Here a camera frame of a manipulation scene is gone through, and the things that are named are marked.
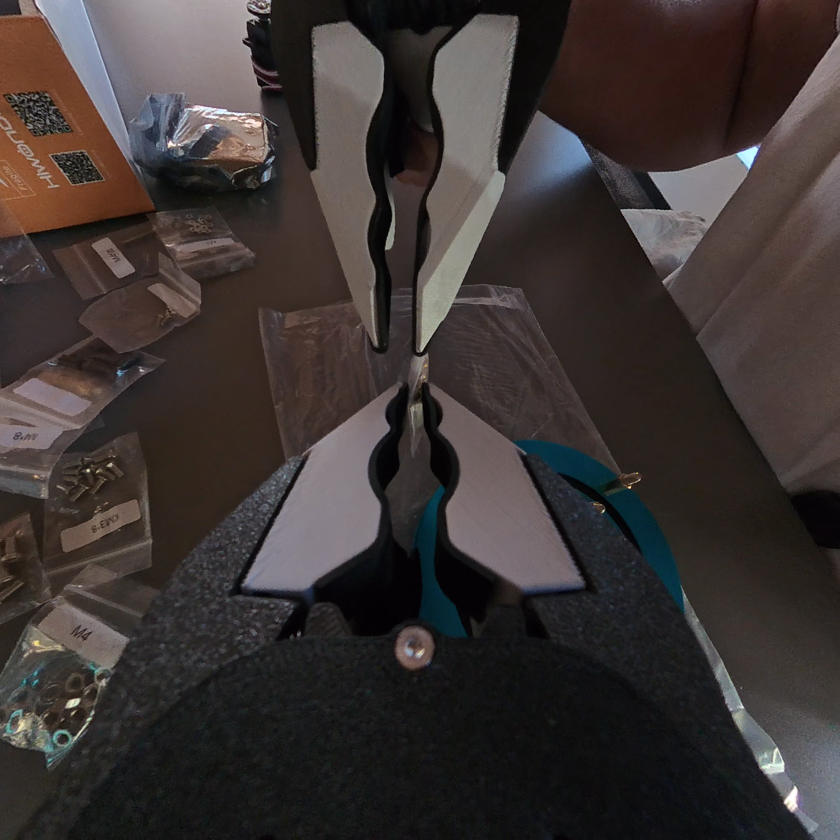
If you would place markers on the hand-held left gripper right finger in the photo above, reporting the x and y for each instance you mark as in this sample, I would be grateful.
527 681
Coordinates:
512 518

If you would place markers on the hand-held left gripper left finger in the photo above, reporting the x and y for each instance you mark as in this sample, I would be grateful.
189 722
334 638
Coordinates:
315 518

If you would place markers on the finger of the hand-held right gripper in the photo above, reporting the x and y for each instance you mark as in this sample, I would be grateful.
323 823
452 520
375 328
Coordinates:
344 164
472 164

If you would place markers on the blue round metal base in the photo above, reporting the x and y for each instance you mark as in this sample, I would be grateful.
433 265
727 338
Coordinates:
646 544

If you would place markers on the large clear plastic bag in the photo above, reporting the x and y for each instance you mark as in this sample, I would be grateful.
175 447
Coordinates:
315 367

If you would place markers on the person's right forearm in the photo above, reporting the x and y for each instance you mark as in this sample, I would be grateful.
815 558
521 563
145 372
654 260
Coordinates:
656 79

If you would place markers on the grey desk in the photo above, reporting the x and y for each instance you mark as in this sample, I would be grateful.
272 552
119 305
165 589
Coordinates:
216 315

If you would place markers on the person's right hand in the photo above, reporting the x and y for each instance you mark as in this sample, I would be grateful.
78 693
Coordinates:
417 151

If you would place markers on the black servo motor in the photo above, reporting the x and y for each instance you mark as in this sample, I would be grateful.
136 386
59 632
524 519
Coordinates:
262 59

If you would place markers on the silver antistatic bag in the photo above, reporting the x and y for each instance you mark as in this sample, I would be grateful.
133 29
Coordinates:
203 144

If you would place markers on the crumpled clear plastic bag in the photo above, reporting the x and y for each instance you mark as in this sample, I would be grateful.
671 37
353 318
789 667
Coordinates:
663 243

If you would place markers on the pile of small screw bags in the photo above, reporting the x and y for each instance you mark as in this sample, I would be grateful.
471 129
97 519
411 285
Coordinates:
92 531

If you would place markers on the orange cardboard box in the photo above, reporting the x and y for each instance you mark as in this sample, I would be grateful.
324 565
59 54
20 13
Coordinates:
33 197

